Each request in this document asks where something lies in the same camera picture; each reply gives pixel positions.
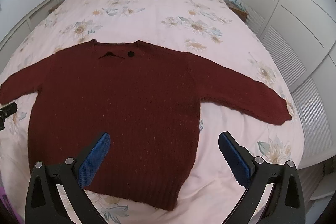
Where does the wooden right nightstand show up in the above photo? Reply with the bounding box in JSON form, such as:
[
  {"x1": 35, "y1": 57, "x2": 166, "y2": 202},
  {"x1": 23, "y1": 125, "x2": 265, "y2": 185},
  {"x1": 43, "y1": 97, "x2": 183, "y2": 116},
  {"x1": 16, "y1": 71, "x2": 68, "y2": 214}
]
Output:
[{"x1": 224, "y1": 0, "x2": 248, "y2": 22}]

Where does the pink floral bed cover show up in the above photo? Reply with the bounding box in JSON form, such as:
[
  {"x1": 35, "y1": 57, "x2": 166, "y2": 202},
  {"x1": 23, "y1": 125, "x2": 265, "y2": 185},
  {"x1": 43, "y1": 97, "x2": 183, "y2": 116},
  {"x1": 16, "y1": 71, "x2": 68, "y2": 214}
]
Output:
[{"x1": 1, "y1": 0, "x2": 304, "y2": 223}]

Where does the dark red knitted sweater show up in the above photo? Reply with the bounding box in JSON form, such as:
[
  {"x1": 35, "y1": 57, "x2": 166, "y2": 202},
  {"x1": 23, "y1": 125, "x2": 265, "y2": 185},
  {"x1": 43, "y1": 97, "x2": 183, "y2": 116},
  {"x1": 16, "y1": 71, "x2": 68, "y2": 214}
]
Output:
[{"x1": 1, "y1": 40, "x2": 291, "y2": 210}]

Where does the white louvered wardrobe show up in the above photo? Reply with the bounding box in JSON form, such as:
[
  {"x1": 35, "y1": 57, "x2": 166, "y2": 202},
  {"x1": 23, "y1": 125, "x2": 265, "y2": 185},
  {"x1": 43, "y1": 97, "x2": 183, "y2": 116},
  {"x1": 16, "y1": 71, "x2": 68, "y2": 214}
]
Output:
[{"x1": 238, "y1": 0, "x2": 335, "y2": 201}]

